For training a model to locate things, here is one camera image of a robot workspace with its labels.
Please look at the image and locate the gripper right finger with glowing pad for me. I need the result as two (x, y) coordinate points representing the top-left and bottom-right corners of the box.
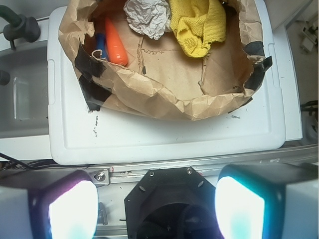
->
(215, 163), (319, 239)

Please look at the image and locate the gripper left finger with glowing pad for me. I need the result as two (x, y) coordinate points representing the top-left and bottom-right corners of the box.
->
(0, 170), (98, 239)

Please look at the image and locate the yellow knitted cloth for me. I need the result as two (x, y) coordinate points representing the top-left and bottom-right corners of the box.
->
(169, 0), (226, 58)

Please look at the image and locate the white plastic tray lid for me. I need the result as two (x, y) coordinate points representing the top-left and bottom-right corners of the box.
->
(47, 0), (286, 165)

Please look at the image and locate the white sink basin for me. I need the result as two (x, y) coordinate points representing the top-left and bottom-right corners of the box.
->
(0, 19), (51, 160)

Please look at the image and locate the clear plastic container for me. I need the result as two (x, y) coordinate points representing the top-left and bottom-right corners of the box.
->
(13, 77), (48, 121)

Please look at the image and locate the brown paper bag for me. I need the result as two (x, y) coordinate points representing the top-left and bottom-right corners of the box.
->
(58, 0), (272, 120)

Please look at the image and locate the orange plastic carrot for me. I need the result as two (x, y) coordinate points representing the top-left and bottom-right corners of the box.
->
(105, 17), (128, 66)

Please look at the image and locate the dark grey faucet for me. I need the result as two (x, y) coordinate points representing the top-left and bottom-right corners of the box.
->
(0, 5), (41, 51)

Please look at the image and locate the blue plastic toy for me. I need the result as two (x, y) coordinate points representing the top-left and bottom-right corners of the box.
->
(96, 33), (109, 61)

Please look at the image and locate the crumpled white paper ball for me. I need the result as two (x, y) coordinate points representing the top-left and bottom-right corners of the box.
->
(123, 0), (171, 40)

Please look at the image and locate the aluminium frame rail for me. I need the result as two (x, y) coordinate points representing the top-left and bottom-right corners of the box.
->
(0, 143), (319, 186)

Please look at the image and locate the black octagonal mount plate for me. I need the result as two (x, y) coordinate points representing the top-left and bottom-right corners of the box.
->
(124, 169), (223, 239)

